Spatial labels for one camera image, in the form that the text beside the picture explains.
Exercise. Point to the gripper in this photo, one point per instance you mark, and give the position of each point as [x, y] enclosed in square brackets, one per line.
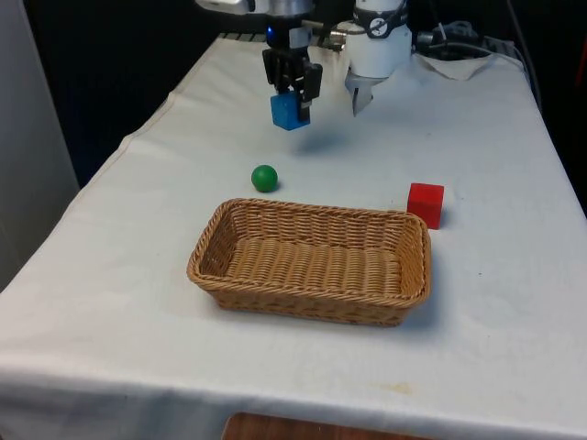
[280, 36]

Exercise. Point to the blue cube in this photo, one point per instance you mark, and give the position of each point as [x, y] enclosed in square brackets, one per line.
[286, 112]

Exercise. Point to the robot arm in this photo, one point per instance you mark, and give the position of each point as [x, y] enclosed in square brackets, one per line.
[376, 50]

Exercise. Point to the wicker basket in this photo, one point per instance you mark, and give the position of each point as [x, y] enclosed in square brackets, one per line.
[312, 270]

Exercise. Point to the green ball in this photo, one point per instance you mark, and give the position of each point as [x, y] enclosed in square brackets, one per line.
[264, 178]

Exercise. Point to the red cube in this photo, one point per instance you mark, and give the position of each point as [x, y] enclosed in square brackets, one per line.
[424, 204]

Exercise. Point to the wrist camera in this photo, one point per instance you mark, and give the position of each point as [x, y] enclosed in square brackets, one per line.
[224, 3]

